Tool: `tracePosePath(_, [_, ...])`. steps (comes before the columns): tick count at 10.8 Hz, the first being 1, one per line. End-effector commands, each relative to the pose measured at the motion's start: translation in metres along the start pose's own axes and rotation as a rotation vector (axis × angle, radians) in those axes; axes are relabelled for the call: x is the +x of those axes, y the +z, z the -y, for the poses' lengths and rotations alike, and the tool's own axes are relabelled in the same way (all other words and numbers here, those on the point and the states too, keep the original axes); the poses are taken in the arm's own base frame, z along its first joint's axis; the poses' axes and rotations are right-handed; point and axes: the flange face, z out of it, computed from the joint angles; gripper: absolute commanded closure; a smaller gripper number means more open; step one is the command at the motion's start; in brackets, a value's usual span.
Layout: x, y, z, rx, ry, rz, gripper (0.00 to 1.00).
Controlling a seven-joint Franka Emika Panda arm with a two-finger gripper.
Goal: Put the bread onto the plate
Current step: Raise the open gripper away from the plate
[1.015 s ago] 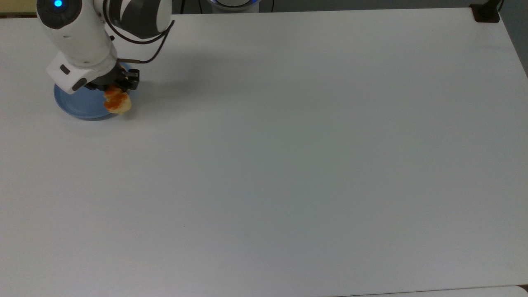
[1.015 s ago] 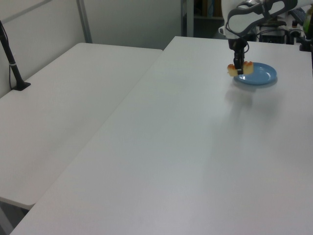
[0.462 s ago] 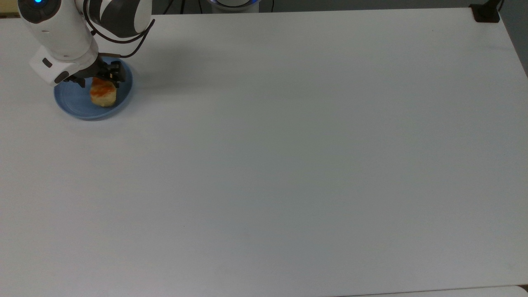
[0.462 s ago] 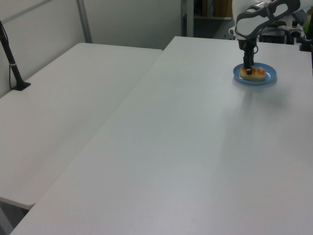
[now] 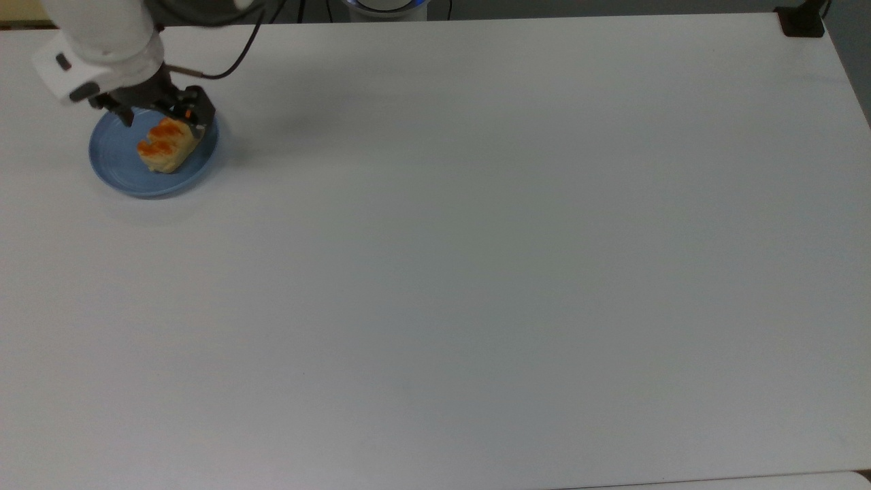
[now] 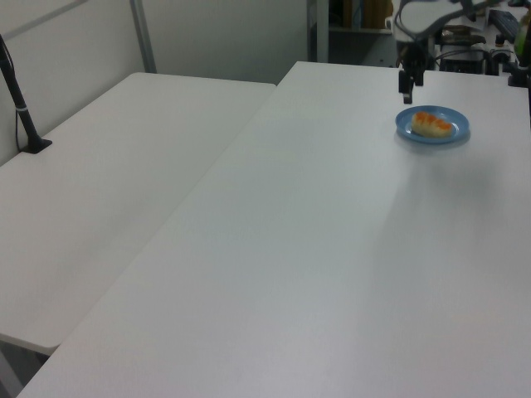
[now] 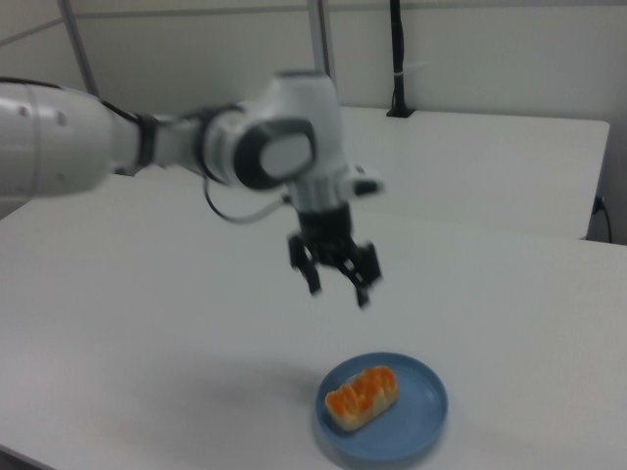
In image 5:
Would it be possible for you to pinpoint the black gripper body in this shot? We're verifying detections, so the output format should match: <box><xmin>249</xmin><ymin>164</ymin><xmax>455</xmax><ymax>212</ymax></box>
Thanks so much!
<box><xmin>88</xmin><ymin>65</ymin><xmax>206</xmax><ymax>122</ymax></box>

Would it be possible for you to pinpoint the orange topped bread loaf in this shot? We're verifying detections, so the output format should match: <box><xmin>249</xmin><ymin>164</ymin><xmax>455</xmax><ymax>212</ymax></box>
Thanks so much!
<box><xmin>137</xmin><ymin>117</ymin><xmax>199</xmax><ymax>175</ymax></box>

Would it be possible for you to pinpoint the blue round plate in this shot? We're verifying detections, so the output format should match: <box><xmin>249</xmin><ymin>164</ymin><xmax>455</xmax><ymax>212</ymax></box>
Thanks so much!
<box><xmin>89</xmin><ymin>108</ymin><xmax>220</xmax><ymax>199</ymax></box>

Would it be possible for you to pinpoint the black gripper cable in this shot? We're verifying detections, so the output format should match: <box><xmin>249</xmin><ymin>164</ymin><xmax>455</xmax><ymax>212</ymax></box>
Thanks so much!
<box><xmin>146</xmin><ymin>0</ymin><xmax>286</xmax><ymax>81</ymax></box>

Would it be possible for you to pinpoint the black table edge mount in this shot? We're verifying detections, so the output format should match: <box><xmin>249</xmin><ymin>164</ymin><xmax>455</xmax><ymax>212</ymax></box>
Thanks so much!
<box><xmin>774</xmin><ymin>0</ymin><xmax>832</xmax><ymax>39</ymax></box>

